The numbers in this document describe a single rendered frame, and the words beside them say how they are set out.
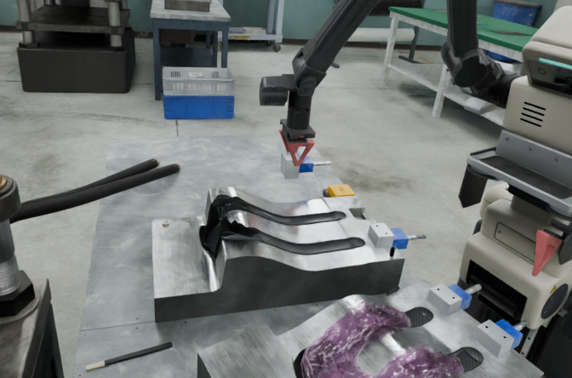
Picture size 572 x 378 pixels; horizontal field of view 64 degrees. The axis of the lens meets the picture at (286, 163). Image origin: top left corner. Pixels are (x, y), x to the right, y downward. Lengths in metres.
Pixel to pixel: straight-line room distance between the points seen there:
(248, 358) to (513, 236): 0.78
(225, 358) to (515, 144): 0.81
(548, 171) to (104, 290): 0.97
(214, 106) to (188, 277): 3.24
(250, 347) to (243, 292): 0.20
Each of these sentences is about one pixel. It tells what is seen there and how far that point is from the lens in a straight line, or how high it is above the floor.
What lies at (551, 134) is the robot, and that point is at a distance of 1.18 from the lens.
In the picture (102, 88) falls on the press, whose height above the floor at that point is 0.05.
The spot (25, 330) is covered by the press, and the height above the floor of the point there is 0.78.
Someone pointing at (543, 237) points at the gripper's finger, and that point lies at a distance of 0.87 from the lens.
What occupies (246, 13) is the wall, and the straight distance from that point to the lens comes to 7.34.
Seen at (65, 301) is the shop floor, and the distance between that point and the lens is 2.25.
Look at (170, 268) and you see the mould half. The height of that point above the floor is 0.86.
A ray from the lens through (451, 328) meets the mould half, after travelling 0.93.
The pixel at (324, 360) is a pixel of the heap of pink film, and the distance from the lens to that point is 0.75.
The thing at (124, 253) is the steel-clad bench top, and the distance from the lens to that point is 1.11.
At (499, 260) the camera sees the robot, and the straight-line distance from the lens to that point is 1.28.
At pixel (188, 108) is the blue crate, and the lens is 4.08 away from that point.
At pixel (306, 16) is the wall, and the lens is 7.55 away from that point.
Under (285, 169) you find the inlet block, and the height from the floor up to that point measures 0.93.
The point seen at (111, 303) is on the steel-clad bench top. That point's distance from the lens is 0.99.
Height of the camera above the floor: 1.45
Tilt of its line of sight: 25 degrees down
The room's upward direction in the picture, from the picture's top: 6 degrees clockwise
